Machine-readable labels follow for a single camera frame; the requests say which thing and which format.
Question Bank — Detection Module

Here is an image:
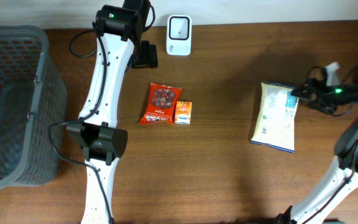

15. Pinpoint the red snack bag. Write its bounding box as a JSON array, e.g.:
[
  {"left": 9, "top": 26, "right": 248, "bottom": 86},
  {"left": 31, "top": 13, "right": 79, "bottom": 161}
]
[{"left": 140, "top": 83, "right": 182, "bottom": 125}]

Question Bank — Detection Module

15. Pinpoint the yellow snack bag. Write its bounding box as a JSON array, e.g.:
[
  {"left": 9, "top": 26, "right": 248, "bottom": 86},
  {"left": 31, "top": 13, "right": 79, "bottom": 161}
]
[{"left": 250, "top": 82, "right": 298, "bottom": 153}]

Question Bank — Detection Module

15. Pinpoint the orange tissue pack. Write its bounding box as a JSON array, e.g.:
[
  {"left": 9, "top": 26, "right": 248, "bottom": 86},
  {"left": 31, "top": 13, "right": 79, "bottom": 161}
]
[{"left": 174, "top": 101, "right": 192, "bottom": 124}]

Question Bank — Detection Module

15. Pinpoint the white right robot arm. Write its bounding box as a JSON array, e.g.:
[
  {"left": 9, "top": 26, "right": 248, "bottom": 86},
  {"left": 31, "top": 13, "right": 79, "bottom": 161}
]
[{"left": 274, "top": 64, "right": 358, "bottom": 223}]

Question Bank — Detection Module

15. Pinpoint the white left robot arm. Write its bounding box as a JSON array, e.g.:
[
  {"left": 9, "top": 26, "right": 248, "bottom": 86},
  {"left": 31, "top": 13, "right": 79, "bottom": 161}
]
[{"left": 67, "top": 0, "right": 158, "bottom": 223}]

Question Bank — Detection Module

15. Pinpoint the white barcode scanner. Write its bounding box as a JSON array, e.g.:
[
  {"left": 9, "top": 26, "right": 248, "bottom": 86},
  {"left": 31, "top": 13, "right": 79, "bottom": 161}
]
[{"left": 166, "top": 15, "right": 192, "bottom": 56}]

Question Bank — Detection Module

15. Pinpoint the grey plastic basket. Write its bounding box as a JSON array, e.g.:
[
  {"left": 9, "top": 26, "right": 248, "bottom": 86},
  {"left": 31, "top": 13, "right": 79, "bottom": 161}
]
[{"left": 0, "top": 26, "right": 68, "bottom": 189}]

